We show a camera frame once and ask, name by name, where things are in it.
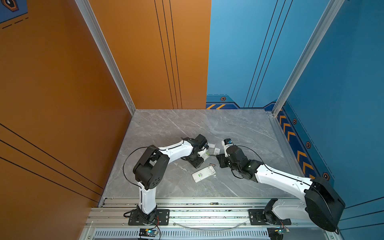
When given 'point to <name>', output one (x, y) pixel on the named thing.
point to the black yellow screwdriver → (209, 154)
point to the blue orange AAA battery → (211, 164)
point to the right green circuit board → (277, 233)
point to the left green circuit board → (148, 232)
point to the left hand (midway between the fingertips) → (197, 161)
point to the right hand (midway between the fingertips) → (216, 156)
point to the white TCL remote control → (203, 173)
